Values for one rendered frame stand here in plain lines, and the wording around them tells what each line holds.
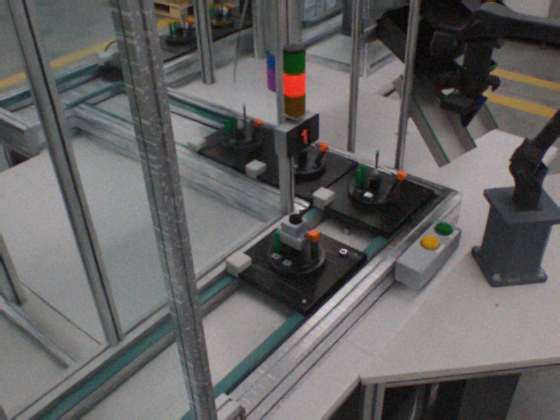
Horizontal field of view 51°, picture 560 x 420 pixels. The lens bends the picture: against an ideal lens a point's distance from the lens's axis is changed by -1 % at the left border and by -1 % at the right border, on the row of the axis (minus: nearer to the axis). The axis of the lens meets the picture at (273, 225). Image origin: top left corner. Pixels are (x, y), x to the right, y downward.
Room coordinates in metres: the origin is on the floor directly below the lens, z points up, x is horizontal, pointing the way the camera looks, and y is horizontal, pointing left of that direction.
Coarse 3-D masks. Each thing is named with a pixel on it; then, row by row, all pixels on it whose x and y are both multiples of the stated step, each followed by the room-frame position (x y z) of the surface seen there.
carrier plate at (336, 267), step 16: (272, 240) 1.16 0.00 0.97; (320, 240) 1.15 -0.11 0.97; (336, 240) 1.14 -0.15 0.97; (256, 256) 1.10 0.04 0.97; (336, 256) 1.08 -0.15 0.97; (352, 256) 1.08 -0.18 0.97; (256, 272) 1.04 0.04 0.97; (272, 272) 1.04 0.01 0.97; (320, 272) 1.03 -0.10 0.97; (336, 272) 1.03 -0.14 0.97; (352, 272) 1.04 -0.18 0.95; (256, 288) 1.00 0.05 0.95; (272, 288) 0.98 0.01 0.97; (288, 288) 0.98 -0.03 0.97; (304, 288) 0.98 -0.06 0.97; (320, 288) 0.98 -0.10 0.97; (288, 304) 0.94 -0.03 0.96; (304, 304) 0.93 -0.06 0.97
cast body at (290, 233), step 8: (296, 216) 1.08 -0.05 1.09; (288, 224) 1.07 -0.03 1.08; (296, 224) 1.06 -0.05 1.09; (304, 224) 1.07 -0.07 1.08; (280, 232) 1.08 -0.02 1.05; (288, 232) 1.07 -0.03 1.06; (296, 232) 1.05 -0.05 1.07; (304, 232) 1.07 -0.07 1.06; (280, 240) 1.08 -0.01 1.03; (288, 240) 1.07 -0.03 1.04; (296, 240) 1.05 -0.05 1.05; (304, 240) 1.05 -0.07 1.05; (296, 248) 1.05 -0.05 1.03
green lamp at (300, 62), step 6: (288, 54) 1.25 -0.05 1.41; (294, 54) 1.25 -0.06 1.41; (300, 54) 1.25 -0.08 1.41; (288, 60) 1.25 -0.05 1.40; (294, 60) 1.24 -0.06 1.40; (300, 60) 1.25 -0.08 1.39; (288, 66) 1.25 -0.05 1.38; (294, 66) 1.24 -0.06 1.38; (300, 66) 1.25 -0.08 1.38; (288, 72) 1.25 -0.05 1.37; (294, 72) 1.24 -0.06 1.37; (300, 72) 1.25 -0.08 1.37
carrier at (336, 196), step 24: (360, 168) 1.47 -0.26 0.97; (336, 192) 1.35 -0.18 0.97; (360, 192) 1.30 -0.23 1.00; (384, 192) 1.31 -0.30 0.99; (408, 192) 1.34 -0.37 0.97; (432, 192) 1.34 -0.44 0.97; (336, 216) 1.27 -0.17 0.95; (360, 216) 1.24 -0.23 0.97; (384, 216) 1.23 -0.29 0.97; (408, 216) 1.24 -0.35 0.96
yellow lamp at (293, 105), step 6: (288, 96) 1.25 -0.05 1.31; (294, 96) 1.25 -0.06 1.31; (300, 96) 1.25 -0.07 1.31; (288, 102) 1.25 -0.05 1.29; (294, 102) 1.24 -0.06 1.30; (300, 102) 1.25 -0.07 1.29; (288, 108) 1.25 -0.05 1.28; (294, 108) 1.24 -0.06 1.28; (300, 108) 1.25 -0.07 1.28; (288, 114) 1.25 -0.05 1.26; (294, 114) 1.24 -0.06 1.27; (300, 114) 1.25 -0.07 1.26
